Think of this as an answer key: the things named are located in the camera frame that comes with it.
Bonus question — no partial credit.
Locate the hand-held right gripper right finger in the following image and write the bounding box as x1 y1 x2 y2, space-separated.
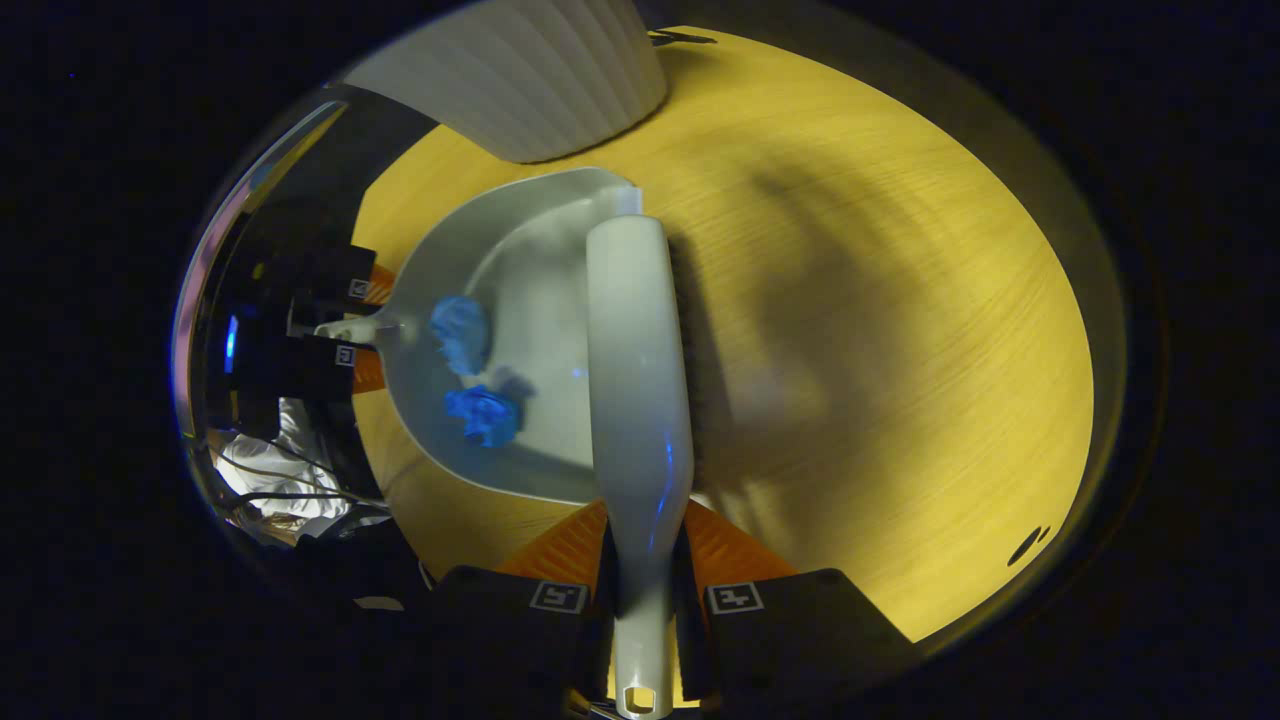
679 498 917 703

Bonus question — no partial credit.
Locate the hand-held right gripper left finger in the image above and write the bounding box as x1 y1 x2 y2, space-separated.
425 497 614 720

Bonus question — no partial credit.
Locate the white dustpan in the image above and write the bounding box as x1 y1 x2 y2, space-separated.
314 166 644 506

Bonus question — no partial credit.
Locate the grey ribbed garbage bin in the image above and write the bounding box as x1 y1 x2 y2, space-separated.
342 0 669 165

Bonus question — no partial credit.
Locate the small white broom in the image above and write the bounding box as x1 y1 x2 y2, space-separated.
585 213 722 720

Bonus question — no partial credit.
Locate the person's white clothing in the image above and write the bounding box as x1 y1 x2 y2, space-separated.
213 395 393 549

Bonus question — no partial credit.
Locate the black cable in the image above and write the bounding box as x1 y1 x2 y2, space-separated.
215 440 389 511

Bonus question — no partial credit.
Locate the black desk cable hole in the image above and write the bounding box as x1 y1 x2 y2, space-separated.
1007 524 1052 569

